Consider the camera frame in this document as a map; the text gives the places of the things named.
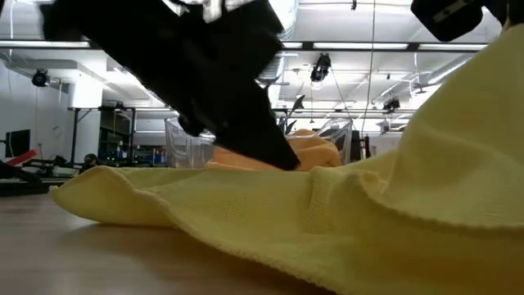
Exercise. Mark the black background equipment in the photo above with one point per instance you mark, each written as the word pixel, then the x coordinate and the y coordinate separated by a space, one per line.
pixel 24 176

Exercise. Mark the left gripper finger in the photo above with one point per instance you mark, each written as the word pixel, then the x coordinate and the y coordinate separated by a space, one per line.
pixel 262 143

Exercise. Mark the black equipment stand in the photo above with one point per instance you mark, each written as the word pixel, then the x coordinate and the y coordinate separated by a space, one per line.
pixel 360 143

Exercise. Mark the red background object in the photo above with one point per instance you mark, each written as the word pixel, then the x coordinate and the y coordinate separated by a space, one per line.
pixel 22 157

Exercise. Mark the black ceiling camera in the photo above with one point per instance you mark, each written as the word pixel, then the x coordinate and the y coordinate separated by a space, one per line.
pixel 391 104
pixel 320 67
pixel 40 78

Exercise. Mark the yellow microfiber towel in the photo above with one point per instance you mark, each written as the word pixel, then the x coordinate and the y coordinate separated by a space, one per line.
pixel 327 213

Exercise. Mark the person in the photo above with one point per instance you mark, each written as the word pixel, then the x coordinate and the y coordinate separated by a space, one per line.
pixel 91 162

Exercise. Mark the orange microfiber towel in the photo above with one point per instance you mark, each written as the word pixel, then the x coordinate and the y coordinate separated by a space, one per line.
pixel 319 151

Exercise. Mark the clear plastic bin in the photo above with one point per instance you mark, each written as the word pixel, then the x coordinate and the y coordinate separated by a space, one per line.
pixel 184 147

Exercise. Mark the black overhead frame beam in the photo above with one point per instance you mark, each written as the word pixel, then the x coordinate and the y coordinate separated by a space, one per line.
pixel 413 46

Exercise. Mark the green potted plant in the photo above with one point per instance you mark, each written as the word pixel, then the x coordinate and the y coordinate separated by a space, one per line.
pixel 294 110

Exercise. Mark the black computer monitor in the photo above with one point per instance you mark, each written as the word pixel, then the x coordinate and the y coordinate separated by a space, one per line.
pixel 18 141

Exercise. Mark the black shelving rack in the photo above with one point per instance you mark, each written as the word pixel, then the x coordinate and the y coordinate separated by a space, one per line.
pixel 118 139

